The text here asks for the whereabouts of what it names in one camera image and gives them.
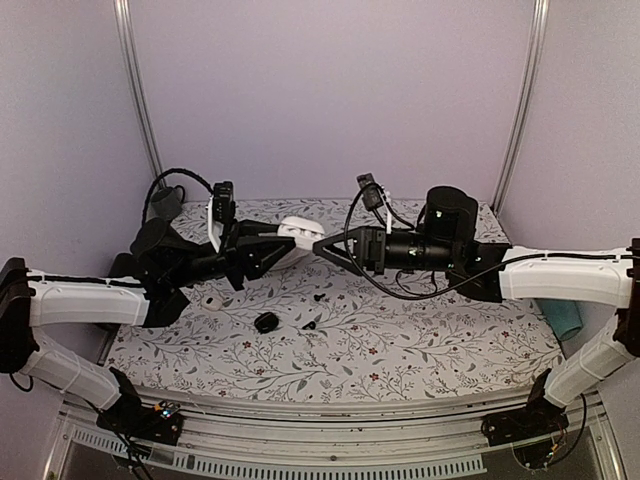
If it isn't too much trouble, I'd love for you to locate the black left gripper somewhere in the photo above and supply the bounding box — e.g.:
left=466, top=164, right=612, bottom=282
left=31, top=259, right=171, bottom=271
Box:
left=167, top=218, right=296, bottom=290

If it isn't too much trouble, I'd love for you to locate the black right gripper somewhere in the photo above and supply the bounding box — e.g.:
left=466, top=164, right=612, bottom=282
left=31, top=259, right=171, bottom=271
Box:
left=312, top=225, right=458, bottom=277

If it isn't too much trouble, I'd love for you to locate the white oval earbud case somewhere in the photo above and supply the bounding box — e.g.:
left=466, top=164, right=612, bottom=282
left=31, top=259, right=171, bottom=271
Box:
left=277, top=216, right=325, bottom=251

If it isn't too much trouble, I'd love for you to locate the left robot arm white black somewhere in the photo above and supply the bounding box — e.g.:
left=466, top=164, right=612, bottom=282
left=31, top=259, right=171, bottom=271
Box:
left=1, top=218, right=296, bottom=434

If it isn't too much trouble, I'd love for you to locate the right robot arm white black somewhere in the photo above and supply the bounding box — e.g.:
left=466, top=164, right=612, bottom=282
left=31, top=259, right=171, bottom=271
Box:
left=313, top=186, right=639, bottom=436

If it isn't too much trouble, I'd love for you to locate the white earbud case small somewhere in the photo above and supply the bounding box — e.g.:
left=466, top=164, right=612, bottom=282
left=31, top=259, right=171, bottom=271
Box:
left=202, top=296, right=223, bottom=312

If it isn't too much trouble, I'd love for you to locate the black open earbud case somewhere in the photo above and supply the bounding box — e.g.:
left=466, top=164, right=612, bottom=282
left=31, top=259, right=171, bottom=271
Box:
left=254, top=312, right=280, bottom=334

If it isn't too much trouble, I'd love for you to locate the grey swirl ceramic plate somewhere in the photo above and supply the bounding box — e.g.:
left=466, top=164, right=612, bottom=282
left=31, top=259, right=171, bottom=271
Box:
left=270, top=247, right=309, bottom=271

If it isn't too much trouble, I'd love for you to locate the grey mug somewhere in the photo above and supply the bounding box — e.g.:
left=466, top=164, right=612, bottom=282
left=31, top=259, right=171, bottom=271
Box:
left=150, top=185, right=186, bottom=221

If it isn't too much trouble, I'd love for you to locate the teal cup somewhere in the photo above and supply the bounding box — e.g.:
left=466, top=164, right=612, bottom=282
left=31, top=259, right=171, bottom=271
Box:
left=536, top=299, right=583, bottom=341

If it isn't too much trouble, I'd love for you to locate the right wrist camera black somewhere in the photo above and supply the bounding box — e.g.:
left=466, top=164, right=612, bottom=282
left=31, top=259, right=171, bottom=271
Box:
left=356, top=173, right=393, bottom=234

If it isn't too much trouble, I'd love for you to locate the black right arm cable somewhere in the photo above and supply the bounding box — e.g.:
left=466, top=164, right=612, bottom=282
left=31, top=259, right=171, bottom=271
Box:
left=343, top=192, right=546, bottom=301

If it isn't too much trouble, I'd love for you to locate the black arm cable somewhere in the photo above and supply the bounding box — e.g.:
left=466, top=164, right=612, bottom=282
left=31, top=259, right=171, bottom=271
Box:
left=139, top=167, right=216, bottom=221
left=343, top=192, right=546, bottom=301

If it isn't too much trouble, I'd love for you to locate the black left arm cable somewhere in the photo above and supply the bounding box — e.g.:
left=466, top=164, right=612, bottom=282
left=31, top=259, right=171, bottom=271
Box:
left=139, top=167, right=216, bottom=221

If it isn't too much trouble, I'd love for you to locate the aluminium front rail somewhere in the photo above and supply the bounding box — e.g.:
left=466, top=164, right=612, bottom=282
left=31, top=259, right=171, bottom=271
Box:
left=43, top=389, right=630, bottom=479

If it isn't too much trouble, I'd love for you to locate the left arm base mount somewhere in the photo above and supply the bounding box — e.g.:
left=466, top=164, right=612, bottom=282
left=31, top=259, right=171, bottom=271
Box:
left=96, top=368, right=184, bottom=446

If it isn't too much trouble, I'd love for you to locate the left aluminium frame post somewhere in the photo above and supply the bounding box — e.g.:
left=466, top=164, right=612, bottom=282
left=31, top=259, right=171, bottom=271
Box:
left=113, top=0, right=163, bottom=178

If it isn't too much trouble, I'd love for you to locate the aluminium frame post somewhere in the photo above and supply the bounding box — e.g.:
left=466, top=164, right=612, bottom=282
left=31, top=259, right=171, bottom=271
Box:
left=491, top=0, right=550, bottom=217
left=113, top=0, right=163, bottom=178

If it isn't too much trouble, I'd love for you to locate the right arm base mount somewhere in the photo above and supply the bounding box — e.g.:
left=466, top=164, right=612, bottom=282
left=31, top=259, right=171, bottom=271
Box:
left=481, top=369, right=569, bottom=470

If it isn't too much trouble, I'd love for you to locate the right aluminium frame post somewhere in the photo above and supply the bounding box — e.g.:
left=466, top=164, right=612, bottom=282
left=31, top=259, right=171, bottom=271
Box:
left=491, top=0, right=550, bottom=217

